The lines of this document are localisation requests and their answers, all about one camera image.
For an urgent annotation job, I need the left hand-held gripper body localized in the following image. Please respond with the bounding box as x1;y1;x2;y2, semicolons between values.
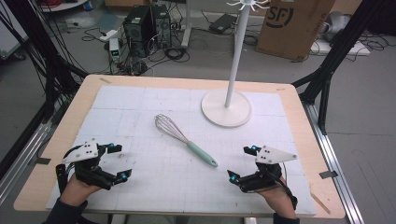
61;138;118;191

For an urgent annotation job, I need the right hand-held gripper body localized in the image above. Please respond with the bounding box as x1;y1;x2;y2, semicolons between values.
238;145;299;194

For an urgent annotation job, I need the whisk with green handle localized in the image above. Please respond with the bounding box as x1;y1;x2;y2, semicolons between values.
153;113;219;169

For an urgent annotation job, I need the white hook rack stand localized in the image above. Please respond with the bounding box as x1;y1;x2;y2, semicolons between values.
200;0;271;129

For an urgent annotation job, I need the person's left hand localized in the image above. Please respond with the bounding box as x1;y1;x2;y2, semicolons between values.
59;174;103;208

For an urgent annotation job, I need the person's right hand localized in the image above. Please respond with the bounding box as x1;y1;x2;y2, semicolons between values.
257;176;298;219

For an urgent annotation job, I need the white grid mat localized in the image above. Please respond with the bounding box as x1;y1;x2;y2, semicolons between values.
45;85;318;217

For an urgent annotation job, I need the long tan tape strip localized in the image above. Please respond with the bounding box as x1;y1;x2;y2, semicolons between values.
309;190;332;216

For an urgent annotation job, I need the white device with green display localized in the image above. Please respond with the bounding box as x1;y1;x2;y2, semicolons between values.
108;37;121;64

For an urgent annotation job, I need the white power strip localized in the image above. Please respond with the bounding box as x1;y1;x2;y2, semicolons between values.
98;29;119;43

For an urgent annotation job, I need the white foam board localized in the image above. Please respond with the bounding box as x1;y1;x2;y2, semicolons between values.
310;38;372;57

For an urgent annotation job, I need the large black computer tower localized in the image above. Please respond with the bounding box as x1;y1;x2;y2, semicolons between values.
122;5;157;59

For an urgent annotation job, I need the brown cardboard box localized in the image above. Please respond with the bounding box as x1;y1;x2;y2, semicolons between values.
255;0;337;62

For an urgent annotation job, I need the flat black box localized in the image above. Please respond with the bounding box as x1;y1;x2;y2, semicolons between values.
208;12;238;35

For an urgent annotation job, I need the slim black computer tower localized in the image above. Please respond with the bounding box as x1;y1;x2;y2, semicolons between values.
150;4;173;50

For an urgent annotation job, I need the white cabinet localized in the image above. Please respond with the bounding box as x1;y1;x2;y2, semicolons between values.
0;3;29;59

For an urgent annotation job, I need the white metal pole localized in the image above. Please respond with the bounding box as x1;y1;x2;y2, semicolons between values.
180;0;192;49

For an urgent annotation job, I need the grey white bundle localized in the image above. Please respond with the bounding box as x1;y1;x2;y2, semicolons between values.
321;11;352;42

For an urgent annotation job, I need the white round table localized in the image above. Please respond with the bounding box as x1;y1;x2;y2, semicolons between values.
39;0;90;14

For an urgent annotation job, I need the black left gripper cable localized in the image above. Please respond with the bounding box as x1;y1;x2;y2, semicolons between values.
55;144;78;195

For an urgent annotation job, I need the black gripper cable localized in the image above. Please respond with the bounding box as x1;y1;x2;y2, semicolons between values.
267;161;299;211
55;144;78;195

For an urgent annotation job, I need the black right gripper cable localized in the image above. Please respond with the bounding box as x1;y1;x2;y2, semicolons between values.
267;161;299;211

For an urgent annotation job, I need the aluminium rail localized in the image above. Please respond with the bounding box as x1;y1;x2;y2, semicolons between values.
301;102;366;224
0;120;53;204

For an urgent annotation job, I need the tangle of black floor cables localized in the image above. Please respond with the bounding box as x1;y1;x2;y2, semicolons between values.
80;26;191;77

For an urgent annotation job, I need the black metal frame with cables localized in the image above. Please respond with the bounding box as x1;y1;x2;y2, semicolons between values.
0;0;90;126

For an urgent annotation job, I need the black metal frame strut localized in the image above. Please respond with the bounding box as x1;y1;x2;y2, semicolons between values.
291;0;388;135

